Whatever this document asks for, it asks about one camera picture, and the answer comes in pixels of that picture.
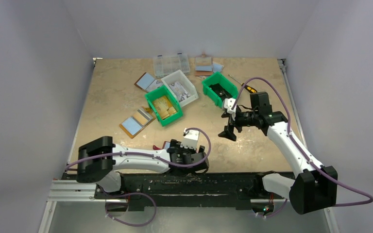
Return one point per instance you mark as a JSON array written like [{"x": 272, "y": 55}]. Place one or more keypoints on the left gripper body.
[{"x": 185, "y": 151}]

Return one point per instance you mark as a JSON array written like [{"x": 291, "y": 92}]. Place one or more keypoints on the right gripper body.
[{"x": 233, "y": 121}]

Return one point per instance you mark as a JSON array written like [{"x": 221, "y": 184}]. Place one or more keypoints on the red card holder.
[{"x": 165, "y": 146}]

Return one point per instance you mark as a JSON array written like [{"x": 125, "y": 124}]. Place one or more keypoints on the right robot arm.
[{"x": 313, "y": 187}]

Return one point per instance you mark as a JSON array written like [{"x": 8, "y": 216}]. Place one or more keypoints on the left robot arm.
[{"x": 100, "y": 160}]

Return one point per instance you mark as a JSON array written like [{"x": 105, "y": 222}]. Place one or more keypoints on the black VIP card stack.
[{"x": 221, "y": 92}]

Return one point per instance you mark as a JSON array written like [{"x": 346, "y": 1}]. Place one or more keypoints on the green bin with gold cards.
[{"x": 164, "y": 91}]

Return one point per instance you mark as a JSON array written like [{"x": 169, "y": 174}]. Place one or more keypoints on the green bin with black cards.
[{"x": 215, "y": 78}]

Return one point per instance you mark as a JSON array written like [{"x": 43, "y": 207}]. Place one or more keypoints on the tan open card holder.
[{"x": 137, "y": 122}]

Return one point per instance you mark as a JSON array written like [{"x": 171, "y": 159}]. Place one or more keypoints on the silver VIP card stack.
[{"x": 180, "y": 92}]

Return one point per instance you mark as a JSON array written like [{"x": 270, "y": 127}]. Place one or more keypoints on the brown open card holder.
[{"x": 148, "y": 83}]

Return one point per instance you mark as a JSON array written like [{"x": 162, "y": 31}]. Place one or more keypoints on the yellow black screwdriver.
[{"x": 248, "y": 88}]

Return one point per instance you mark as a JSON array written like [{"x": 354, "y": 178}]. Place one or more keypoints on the white plastic bin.
[{"x": 182, "y": 78}]

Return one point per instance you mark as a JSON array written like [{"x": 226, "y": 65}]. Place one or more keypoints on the clear compartment organizer box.
[{"x": 166, "y": 64}]

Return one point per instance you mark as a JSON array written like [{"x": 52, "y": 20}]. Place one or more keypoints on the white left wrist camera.
[{"x": 190, "y": 140}]

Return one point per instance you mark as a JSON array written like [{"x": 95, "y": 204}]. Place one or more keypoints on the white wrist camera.
[
  {"x": 229, "y": 107},
  {"x": 190, "y": 140}
]

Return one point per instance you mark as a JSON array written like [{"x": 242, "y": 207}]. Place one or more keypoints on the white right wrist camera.
[{"x": 229, "y": 107}]

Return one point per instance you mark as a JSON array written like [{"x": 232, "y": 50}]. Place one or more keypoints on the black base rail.
[{"x": 236, "y": 190}]

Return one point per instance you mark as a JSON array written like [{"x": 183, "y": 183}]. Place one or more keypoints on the aluminium frame rail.
[{"x": 72, "y": 191}]

